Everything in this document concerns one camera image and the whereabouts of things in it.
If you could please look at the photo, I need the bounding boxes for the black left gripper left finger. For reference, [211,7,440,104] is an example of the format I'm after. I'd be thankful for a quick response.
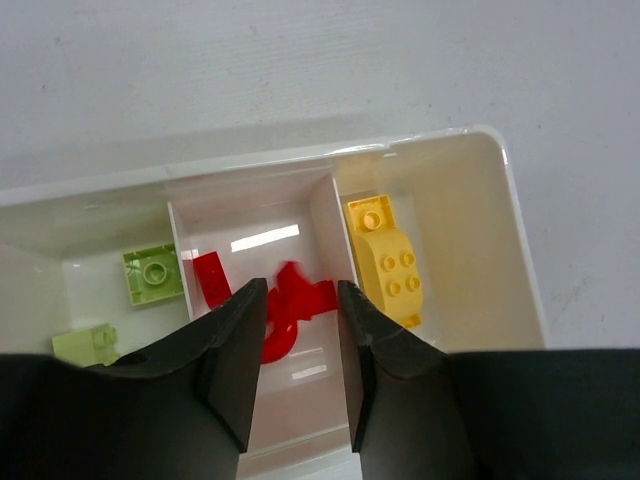
[1,278,268,479]

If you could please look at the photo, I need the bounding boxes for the white three-compartment tray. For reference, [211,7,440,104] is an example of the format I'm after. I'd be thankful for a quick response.
[1,127,545,479]

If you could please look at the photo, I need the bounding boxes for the long yellow lego brick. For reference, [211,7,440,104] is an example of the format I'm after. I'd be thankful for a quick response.
[342,193,424,330]

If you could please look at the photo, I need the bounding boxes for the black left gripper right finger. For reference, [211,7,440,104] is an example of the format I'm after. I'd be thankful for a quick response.
[337,281,639,479]

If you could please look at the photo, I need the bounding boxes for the small green lego brick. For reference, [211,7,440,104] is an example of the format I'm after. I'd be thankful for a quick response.
[52,324,120,367]

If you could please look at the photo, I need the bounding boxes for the round yellow lego brick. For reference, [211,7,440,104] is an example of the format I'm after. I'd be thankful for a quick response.
[358,229,423,329]

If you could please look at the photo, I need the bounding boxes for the red lego wing piece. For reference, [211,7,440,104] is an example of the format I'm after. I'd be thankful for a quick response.
[193,251,232,309]

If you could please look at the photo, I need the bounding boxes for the red lego ring piece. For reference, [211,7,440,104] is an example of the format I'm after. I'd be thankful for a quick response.
[259,259,341,366]

